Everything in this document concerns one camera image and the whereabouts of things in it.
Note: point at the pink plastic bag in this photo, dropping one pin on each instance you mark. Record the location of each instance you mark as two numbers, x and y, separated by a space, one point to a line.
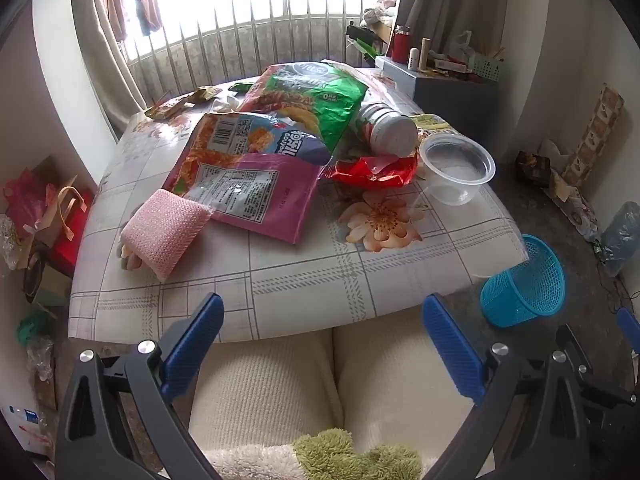
25 192

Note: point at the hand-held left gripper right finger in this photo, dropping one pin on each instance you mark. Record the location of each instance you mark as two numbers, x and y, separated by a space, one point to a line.
452 345

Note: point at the small green packet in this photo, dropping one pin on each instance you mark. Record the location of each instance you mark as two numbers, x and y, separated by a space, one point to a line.
241 86

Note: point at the person's right leg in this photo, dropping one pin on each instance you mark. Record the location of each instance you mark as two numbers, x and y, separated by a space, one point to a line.
395 385

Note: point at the white lidded bottle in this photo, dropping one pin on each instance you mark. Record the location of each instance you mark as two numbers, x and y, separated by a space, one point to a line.
392 130

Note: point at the fuzzy green white garment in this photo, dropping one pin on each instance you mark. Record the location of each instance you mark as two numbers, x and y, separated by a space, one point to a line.
350 455

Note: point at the white plastic bag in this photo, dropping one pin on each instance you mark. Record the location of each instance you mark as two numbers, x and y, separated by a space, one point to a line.
464 44
227 104

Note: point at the metal balcony railing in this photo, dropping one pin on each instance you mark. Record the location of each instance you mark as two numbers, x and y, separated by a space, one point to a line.
260 45

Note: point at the green plastic bag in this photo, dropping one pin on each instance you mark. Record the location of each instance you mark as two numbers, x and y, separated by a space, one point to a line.
32 327

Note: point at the hanging pink clothes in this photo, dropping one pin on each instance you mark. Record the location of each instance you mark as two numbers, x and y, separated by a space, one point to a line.
115 0

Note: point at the large blue water bottle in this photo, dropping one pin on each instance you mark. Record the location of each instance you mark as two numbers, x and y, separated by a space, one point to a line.
622 237

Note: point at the green plastic object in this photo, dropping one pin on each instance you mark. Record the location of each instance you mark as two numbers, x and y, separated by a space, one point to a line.
369 52

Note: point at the pile of cloth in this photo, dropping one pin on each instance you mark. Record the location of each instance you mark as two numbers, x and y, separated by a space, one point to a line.
380 10

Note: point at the dark snack box on floor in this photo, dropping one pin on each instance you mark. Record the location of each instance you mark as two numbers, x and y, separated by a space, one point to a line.
532 167

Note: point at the pink snack bag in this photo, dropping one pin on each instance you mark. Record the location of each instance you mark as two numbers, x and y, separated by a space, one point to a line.
245 185

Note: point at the floral tablecloth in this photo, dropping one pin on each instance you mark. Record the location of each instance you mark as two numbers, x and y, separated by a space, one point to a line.
310 270

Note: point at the wooden cylinder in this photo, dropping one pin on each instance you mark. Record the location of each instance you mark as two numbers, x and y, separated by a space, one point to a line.
425 52

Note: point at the clear plastic cup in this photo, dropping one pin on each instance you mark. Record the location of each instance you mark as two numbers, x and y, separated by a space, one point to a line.
457 160

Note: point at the tall patterned box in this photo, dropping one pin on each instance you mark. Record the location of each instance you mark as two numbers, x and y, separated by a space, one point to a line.
595 130

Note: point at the green storage basket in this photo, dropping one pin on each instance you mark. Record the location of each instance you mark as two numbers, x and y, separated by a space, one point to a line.
486 67

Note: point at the white box with blue label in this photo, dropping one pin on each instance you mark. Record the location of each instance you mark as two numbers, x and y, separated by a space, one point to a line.
25 430

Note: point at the person's left leg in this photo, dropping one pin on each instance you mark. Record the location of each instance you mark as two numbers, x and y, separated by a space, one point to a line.
265 390

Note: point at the blue mesh basket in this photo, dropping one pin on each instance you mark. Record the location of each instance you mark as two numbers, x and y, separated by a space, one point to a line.
525 285

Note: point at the red thermos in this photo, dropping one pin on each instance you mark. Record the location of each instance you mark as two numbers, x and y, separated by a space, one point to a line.
400 45

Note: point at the grey cabinet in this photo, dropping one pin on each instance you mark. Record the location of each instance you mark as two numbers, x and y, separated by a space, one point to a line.
440 91

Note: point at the pink sponge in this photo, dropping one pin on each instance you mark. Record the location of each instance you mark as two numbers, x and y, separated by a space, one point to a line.
162 230

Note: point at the yellow snack packet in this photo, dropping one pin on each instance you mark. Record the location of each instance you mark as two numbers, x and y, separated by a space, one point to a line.
167 109
205 93

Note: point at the red white carton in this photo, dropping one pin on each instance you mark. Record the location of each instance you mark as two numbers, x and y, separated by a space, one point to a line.
452 66

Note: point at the person's leg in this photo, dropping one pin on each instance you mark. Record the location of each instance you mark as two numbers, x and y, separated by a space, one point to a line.
395 385
265 390

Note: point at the green chip bag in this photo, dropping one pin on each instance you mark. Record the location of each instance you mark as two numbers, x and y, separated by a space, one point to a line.
310 100

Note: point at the small white bottle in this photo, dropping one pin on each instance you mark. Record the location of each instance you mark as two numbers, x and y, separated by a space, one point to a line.
414 59

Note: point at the yellow green flat packet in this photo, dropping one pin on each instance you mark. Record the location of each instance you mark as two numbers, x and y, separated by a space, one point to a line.
432 124

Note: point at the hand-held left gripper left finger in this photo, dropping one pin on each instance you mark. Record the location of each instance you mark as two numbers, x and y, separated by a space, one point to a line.
192 345

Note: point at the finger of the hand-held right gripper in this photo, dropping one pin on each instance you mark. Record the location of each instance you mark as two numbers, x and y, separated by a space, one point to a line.
629 327
595 382

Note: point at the red wrapper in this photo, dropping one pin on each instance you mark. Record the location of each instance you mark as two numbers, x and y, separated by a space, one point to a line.
370 172

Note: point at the dark blue hanging garment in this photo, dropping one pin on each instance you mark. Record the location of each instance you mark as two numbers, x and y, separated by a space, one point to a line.
147 12

